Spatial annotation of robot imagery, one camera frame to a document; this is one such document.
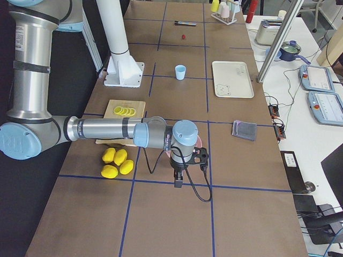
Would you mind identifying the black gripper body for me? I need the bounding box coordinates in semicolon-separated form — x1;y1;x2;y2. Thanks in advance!
170;158;185;175

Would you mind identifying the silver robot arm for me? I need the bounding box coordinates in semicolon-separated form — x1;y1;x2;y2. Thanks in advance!
1;1;200;187

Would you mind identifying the light blue plastic cup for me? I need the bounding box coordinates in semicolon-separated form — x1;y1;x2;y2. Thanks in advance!
175;65;187;80

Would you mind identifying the white cup rack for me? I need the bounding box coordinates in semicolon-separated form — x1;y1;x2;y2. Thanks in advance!
211;0;241;25

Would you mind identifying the pink cup on rack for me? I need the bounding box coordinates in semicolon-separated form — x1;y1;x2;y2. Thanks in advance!
218;5;230;19

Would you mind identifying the yellow cup on rack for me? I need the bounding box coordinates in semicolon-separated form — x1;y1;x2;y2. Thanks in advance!
211;0;219;12

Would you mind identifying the yellow lemon front right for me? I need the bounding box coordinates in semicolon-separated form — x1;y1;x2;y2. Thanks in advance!
120;160;134;175

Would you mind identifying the yellow lemon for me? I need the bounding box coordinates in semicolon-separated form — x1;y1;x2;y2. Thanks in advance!
113;149;128;166
102;147;116;164
120;160;134;175
101;165;118;179

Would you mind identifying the yellow lemon back right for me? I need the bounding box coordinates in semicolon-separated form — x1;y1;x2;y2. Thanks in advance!
113;149;128;166

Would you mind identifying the yellow lemon front left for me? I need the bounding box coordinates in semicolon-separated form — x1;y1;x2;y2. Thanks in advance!
101;165;118;179

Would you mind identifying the yellow lemon back left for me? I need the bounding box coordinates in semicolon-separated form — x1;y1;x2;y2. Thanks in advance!
102;147;116;164

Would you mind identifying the wooden cutting board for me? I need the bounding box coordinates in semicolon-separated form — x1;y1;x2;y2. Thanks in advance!
95;100;145;147

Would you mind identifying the lemon slices row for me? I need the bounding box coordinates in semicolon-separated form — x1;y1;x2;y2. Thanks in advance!
113;106;136;117

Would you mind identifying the grey folded cloth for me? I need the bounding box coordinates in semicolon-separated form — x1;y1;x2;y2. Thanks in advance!
232;120;257;141

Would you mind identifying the cream bear tray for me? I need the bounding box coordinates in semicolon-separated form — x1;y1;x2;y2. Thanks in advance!
212;61;254;99

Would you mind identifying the lower orange power strip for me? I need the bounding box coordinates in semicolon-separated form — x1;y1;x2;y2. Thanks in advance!
272;118;286;142

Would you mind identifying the orange power strip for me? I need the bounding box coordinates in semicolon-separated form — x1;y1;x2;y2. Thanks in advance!
268;104;280;118
272;118;286;142

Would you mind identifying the upper orange power strip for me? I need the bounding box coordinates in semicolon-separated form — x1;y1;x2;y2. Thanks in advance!
268;104;280;118

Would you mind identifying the steel muddler black tip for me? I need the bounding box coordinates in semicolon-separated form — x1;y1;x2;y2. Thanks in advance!
174;21;197;27

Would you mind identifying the blue pot with lid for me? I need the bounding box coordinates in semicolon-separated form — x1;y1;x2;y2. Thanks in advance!
280;40;311;65

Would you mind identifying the lower teach pendant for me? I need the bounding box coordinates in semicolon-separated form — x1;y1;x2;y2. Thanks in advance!
308;91;342;126

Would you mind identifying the teach pendant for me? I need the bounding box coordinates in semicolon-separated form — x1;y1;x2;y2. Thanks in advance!
308;91;342;126
299;65;335;93

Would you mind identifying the silver toaster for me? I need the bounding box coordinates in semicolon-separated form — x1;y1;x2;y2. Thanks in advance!
256;20;282;46

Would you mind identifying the upper teach pendant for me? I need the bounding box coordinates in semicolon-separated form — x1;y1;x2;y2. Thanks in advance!
299;65;335;93

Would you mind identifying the red bottle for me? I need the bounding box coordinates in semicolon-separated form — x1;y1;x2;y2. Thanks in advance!
245;0;258;24

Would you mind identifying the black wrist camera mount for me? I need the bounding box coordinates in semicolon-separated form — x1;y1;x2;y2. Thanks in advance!
189;147;209;173

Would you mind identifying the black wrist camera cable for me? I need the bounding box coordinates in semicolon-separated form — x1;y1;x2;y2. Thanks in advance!
143;146;212;203

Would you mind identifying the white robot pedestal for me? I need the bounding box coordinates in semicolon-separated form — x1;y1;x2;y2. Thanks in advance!
96;0;145;88

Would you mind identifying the aluminium frame post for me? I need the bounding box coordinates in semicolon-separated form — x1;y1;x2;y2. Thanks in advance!
257;0;304;83

